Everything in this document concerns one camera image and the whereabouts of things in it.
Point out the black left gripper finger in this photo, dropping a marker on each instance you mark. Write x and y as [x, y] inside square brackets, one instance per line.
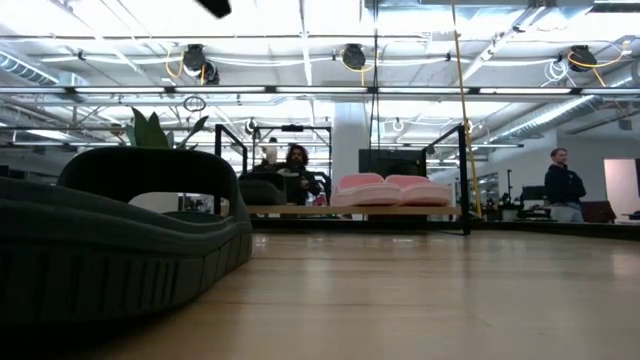
[216, 7]

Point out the green plant in white pot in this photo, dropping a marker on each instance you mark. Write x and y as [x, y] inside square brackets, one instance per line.
[150, 132]

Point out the person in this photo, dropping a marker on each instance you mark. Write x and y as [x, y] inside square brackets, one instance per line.
[564, 187]
[297, 175]
[271, 152]

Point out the black computer tower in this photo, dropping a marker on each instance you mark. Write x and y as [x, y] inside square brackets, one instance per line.
[392, 162]

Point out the black monitor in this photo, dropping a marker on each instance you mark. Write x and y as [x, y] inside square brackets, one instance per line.
[532, 194]

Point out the dark red chair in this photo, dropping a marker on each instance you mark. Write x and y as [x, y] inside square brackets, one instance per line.
[597, 212]

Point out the black background rig frame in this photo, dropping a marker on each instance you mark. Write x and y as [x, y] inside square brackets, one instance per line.
[292, 128]

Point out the wooden shelf with black frame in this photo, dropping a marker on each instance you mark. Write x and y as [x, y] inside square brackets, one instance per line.
[300, 210]

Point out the black aluminium rig frame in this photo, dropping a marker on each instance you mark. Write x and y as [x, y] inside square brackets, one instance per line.
[550, 230]

